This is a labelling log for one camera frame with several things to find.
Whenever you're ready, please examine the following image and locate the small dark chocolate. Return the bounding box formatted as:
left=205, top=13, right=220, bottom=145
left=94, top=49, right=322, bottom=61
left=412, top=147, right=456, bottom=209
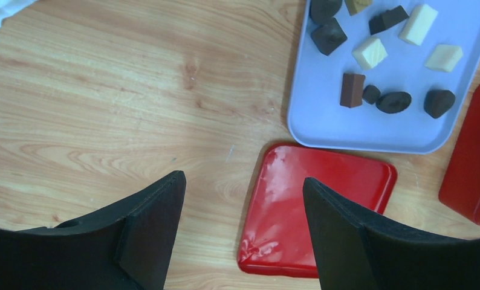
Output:
left=362, top=85, right=381, bottom=105

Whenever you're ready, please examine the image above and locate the brown bar chocolate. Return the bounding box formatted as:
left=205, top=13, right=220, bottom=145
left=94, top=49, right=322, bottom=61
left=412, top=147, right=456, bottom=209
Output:
left=340, top=73, right=366, bottom=108

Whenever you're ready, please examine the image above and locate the dark oval chocolate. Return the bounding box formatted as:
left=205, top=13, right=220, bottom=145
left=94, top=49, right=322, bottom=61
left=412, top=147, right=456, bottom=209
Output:
left=375, top=91, right=412, bottom=114

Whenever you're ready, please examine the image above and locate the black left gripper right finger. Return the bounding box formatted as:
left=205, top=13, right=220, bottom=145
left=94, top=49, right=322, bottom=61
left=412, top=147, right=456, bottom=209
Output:
left=303, top=178, right=480, bottom=289

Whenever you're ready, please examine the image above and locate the white rectangular chocolate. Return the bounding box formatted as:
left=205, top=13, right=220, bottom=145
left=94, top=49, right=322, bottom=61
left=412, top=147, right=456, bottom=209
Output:
left=398, top=4, right=438, bottom=46

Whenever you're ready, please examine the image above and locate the lavender plastic tray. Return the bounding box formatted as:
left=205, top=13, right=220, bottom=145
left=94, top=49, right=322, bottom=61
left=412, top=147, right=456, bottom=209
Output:
left=287, top=1, right=480, bottom=154

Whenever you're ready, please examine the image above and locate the dark heart chocolate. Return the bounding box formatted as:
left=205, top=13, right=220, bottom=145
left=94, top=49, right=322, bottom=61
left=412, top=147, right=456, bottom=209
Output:
left=424, top=89, right=456, bottom=119

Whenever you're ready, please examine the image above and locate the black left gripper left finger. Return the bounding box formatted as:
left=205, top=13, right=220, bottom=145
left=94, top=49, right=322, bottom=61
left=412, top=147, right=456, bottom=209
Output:
left=0, top=171, right=186, bottom=289

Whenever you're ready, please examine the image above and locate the red box lid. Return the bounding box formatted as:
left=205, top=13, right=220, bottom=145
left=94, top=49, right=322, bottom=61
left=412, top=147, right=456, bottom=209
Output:
left=237, top=143, right=398, bottom=279

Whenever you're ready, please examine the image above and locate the white ridged square chocolate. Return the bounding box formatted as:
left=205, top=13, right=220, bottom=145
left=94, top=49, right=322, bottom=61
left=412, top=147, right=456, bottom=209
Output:
left=352, top=37, right=388, bottom=70

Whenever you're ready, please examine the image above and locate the red box with white paper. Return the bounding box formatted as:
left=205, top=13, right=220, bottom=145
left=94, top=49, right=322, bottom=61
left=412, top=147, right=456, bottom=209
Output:
left=438, top=85, right=480, bottom=225

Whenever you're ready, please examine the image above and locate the dark brown block chocolate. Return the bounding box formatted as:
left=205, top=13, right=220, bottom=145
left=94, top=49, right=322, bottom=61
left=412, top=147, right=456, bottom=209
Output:
left=369, top=5, right=409, bottom=35

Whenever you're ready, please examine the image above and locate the dark square chocolate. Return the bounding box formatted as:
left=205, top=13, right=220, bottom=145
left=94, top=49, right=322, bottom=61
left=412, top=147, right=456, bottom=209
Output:
left=311, top=18, right=348, bottom=56

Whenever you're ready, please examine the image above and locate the tan square chocolate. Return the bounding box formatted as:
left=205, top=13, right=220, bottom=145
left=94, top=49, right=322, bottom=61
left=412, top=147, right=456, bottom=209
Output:
left=345, top=0, right=373, bottom=16

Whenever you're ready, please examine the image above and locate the dark shell chocolate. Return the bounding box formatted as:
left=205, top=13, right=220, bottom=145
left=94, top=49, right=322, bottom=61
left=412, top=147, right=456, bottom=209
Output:
left=309, top=0, right=343, bottom=25

